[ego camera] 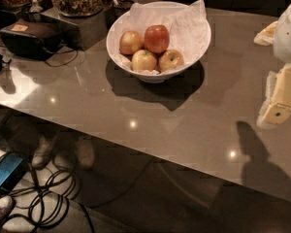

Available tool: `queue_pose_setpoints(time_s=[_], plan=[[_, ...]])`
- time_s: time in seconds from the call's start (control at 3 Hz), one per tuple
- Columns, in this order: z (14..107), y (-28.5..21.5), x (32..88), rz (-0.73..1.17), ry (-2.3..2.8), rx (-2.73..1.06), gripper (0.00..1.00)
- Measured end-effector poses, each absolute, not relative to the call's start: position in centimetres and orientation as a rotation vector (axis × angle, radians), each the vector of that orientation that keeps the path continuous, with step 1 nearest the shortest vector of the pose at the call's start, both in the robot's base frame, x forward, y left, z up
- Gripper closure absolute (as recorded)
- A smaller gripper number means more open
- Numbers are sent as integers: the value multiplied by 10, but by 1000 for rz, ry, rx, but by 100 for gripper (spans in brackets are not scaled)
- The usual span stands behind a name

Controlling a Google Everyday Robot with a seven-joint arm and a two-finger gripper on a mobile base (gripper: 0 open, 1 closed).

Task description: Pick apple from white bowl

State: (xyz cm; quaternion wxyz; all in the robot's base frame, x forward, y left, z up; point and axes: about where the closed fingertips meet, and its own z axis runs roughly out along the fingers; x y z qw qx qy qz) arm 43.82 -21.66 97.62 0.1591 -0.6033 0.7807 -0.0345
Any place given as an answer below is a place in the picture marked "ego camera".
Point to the blue box on floor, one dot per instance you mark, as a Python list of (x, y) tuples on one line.
[(11, 167)]

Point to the grey metal box stand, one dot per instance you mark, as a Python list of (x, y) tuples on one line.
[(79, 32)]

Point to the grey shoe left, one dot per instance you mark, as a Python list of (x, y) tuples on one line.
[(43, 152)]

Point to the left yellow-red apple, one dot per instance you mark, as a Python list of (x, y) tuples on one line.
[(130, 42)]

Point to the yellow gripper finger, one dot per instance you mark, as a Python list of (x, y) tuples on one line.
[(276, 109), (266, 36)]

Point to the red apple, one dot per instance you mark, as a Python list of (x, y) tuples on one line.
[(157, 38)]

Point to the white paper liner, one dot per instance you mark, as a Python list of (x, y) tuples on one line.
[(187, 29)]

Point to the white shoe bottom left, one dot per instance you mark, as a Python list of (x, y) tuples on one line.
[(6, 204)]

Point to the right yellow-red apple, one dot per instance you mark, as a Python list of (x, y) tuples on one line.
[(170, 59)]

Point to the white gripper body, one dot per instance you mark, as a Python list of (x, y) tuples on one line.
[(288, 33)]

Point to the front yellow apple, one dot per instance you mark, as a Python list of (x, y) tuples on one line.
[(143, 60)]

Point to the metal scoop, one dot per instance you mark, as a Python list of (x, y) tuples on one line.
[(35, 7)]

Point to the grey shoe right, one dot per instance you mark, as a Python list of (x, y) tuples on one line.
[(85, 153)]

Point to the grey shoe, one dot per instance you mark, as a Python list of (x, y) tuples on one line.
[(43, 152), (85, 153)]

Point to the yellow-red apple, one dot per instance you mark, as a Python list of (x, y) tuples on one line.
[(170, 59), (130, 42)]

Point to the black device with label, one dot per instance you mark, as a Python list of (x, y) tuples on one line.
[(33, 40)]

